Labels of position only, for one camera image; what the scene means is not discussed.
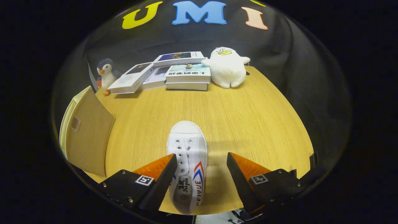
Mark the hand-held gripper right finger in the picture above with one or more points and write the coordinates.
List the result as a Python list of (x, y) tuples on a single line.
[(239, 183)]

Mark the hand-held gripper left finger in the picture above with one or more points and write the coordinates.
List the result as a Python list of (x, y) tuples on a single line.
[(161, 183)]

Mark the white canvas shoe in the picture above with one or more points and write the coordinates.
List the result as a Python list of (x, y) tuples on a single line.
[(188, 140)]

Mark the beige fabric storage box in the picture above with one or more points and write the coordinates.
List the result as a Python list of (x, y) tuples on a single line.
[(90, 133)]

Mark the thick white book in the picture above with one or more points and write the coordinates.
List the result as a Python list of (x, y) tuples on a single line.
[(186, 86)]

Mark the thin white book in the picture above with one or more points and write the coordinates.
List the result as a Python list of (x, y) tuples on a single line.
[(157, 79)]

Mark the book with portrait cover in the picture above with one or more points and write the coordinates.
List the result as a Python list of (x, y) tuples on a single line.
[(130, 79)]

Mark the white duck plush toy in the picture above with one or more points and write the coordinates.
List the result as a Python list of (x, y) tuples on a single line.
[(227, 71)]

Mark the thick book with teal cover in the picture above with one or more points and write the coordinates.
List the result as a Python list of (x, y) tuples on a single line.
[(186, 73)]

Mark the penguin plush toy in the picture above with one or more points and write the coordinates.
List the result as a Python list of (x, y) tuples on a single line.
[(107, 76)]

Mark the black backdrop cloth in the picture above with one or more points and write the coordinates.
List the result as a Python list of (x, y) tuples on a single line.
[(279, 46)]

